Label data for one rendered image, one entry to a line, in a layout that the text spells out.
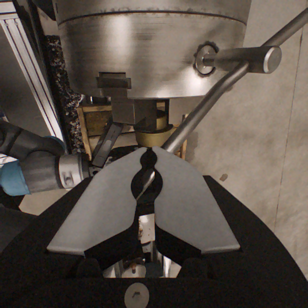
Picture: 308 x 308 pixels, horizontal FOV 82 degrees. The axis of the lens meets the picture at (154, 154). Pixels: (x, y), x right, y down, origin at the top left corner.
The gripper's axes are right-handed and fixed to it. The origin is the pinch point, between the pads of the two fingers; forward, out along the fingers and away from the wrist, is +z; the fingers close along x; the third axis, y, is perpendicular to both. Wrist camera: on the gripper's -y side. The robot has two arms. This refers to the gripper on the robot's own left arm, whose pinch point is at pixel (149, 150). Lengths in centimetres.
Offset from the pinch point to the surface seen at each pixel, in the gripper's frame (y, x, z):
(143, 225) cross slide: 53, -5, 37
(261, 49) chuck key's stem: -6.1, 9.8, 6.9
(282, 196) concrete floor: 185, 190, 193
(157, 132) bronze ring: 8.3, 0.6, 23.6
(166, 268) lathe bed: 109, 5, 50
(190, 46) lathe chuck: -6.7, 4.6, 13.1
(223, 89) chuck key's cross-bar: -3.1, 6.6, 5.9
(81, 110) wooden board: 7.5, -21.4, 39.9
